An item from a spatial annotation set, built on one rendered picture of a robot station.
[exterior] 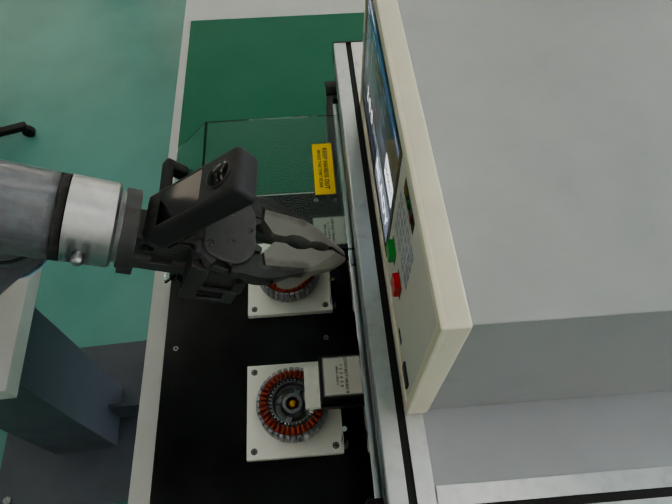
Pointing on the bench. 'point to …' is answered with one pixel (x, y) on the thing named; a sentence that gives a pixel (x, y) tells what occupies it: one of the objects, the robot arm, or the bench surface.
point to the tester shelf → (557, 463)
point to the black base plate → (301, 326)
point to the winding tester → (528, 197)
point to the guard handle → (171, 172)
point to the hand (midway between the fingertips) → (336, 252)
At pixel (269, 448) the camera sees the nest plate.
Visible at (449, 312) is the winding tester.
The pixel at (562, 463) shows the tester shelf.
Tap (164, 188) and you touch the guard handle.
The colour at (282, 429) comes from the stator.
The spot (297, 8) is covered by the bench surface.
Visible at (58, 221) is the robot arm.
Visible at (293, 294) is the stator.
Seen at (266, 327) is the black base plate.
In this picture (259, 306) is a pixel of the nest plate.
